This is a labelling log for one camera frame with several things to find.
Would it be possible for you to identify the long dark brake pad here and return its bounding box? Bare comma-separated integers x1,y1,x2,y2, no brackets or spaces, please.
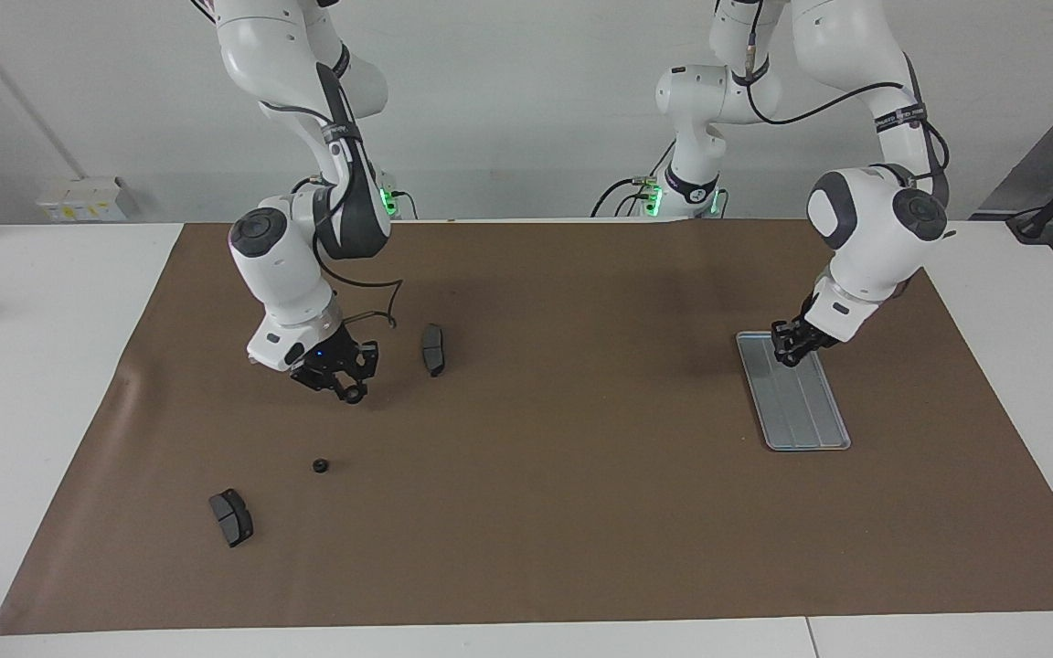
420,323,448,378

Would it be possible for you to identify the white wall socket box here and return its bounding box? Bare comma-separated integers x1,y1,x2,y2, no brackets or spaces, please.
36,176,128,223

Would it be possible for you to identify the silver metal tray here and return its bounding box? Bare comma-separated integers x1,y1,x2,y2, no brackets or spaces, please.
734,331,853,452

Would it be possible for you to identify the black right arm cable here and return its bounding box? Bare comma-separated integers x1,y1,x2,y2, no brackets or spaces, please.
257,96,404,330

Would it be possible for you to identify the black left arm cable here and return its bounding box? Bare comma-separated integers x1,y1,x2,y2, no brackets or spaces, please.
741,37,952,211

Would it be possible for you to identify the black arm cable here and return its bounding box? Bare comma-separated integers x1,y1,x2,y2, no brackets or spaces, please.
741,37,952,211
257,96,404,330

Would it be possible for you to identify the brown paper table mat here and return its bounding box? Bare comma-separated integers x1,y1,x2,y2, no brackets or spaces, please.
0,218,1053,636

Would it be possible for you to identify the black base cable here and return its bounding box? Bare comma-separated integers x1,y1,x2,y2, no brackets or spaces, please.
590,137,678,218

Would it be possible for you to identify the short dark brake pad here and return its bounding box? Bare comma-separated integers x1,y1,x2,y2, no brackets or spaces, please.
208,488,255,549

